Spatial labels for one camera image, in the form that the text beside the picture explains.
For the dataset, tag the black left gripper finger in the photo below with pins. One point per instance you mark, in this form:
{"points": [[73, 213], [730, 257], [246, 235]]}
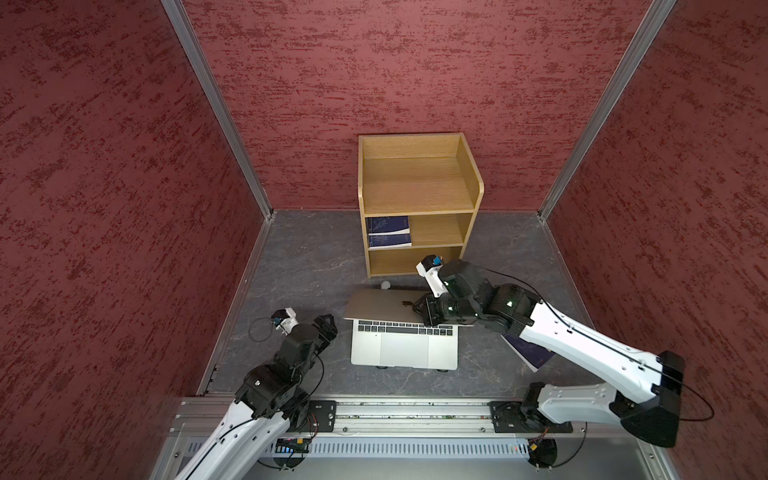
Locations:
{"points": [[327, 339], [325, 323]]}

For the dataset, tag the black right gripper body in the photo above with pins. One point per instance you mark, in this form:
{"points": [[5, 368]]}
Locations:
{"points": [[448, 305]]}

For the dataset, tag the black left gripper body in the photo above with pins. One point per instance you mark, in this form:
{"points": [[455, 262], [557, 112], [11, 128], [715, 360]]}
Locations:
{"points": [[305, 367]]}

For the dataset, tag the silver laptop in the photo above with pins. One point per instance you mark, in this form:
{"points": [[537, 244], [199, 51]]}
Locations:
{"points": [[387, 332]]}

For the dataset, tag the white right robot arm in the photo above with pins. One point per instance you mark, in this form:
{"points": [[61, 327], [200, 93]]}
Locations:
{"points": [[638, 390]]}

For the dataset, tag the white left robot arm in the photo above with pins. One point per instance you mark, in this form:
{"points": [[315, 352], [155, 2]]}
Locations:
{"points": [[269, 403]]}

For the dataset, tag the blue books on shelf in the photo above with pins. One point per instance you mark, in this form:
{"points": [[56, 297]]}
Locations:
{"points": [[388, 232]]}

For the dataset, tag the blue notebook on floor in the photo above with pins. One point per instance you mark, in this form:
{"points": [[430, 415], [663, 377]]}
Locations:
{"points": [[534, 356]]}

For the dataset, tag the wooden bookshelf cabinet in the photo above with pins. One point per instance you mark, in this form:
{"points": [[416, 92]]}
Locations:
{"points": [[429, 178]]}

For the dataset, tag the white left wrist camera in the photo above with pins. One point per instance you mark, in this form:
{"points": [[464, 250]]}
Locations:
{"points": [[284, 320]]}

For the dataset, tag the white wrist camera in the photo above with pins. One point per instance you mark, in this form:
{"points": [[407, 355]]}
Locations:
{"points": [[429, 269], [284, 320]]}

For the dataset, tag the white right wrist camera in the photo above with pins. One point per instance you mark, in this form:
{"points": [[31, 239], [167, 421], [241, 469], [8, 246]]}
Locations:
{"points": [[429, 269]]}

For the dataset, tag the white perforated cable tray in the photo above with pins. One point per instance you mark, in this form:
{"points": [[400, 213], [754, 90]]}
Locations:
{"points": [[404, 448]]}

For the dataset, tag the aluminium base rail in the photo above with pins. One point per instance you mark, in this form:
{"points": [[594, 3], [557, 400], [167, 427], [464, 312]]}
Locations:
{"points": [[399, 417]]}

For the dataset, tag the left aluminium corner post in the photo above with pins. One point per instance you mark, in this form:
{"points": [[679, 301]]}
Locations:
{"points": [[183, 28]]}

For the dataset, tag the aluminium corner post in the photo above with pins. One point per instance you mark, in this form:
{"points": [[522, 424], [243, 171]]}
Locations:
{"points": [[183, 28], [647, 31]]}

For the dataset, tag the right aluminium corner post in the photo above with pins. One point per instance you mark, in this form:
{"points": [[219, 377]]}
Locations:
{"points": [[647, 31]]}

